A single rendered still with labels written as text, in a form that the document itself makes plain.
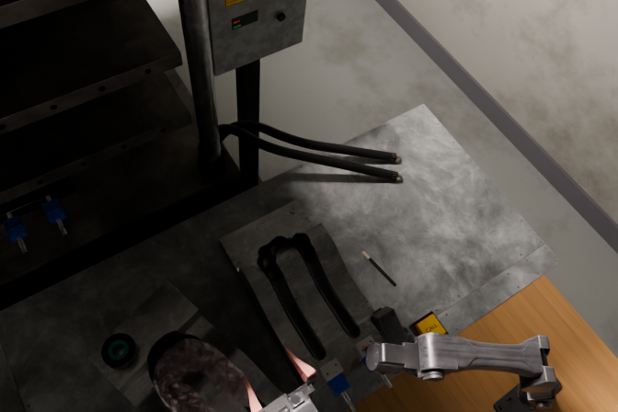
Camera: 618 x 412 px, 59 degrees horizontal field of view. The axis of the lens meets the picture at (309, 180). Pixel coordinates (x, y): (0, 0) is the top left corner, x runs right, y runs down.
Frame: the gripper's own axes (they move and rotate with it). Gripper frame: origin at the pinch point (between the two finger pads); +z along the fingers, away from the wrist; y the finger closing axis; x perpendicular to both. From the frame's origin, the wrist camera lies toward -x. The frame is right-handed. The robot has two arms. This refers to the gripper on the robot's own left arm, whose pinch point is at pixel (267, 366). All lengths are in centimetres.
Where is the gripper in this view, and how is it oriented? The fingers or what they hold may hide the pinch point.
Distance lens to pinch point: 112.9
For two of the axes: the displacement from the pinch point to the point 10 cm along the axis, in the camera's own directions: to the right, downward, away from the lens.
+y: -8.3, 4.4, -3.4
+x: -0.8, 5.1, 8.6
